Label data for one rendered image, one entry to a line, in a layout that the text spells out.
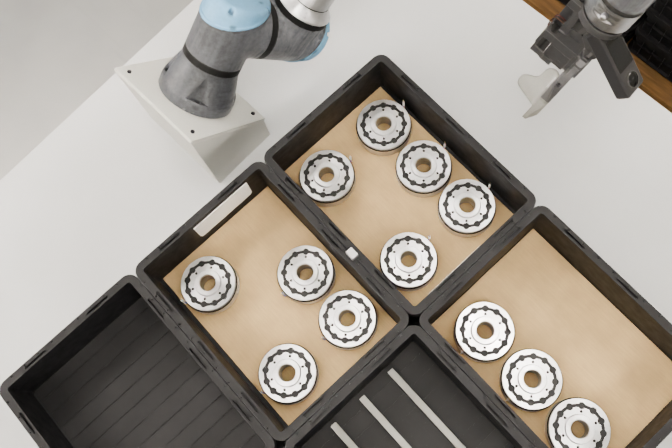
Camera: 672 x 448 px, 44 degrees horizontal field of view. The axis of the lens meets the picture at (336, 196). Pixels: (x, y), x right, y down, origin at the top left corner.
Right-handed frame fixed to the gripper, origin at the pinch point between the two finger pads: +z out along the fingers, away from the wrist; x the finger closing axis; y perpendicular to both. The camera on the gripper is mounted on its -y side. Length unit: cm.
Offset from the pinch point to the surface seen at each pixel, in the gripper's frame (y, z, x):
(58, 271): 50, 66, 62
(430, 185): 4.7, 25.1, 12.9
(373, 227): 7.5, 32.1, 23.5
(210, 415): 7, 45, 66
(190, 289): 25, 41, 53
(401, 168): 10.8, 26.2, 13.5
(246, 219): 26, 40, 36
